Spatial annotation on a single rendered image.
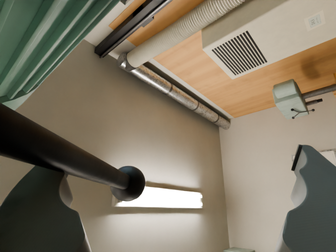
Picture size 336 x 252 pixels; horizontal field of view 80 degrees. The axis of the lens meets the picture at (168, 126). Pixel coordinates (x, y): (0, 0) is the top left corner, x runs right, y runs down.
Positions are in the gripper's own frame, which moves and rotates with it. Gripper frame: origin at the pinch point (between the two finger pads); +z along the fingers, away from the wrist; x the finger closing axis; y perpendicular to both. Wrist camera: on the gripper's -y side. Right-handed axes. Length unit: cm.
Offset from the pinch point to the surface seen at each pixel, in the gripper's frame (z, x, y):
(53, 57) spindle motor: 5.6, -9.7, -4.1
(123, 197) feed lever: 2.6, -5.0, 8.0
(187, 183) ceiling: 175, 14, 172
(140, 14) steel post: 161, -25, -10
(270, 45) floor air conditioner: 151, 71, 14
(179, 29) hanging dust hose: 159, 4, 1
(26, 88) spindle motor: 8.4, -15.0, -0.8
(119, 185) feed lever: 1.2, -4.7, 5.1
